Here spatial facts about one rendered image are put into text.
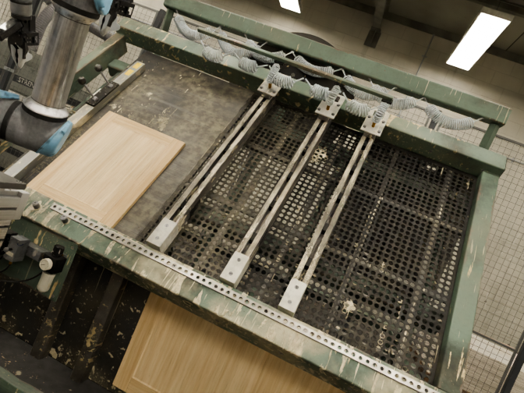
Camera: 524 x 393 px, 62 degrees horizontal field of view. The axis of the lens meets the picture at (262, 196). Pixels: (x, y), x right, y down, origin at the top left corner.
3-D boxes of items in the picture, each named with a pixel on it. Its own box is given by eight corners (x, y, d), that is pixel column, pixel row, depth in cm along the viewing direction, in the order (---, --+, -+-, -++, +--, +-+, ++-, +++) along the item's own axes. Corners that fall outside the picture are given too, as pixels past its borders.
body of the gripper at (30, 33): (39, 47, 178) (39, 16, 172) (22, 49, 170) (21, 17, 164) (24, 40, 179) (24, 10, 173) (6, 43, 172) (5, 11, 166)
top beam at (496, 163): (117, 39, 255) (114, 23, 247) (127, 31, 261) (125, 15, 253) (494, 183, 209) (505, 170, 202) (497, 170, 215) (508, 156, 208)
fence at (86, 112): (5, 180, 186) (1, 174, 183) (138, 66, 241) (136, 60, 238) (14, 185, 185) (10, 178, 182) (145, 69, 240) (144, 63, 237)
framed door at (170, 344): (115, 382, 189) (111, 384, 187) (162, 267, 186) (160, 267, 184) (304, 492, 170) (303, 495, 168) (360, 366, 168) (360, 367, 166)
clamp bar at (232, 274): (214, 282, 165) (214, 250, 146) (323, 106, 234) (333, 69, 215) (238, 294, 163) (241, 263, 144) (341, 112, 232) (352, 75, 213)
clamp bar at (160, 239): (143, 247, 171) (135, 212, 152) (270, 86, 240) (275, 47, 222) (165, 258, 169) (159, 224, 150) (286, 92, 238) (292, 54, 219)
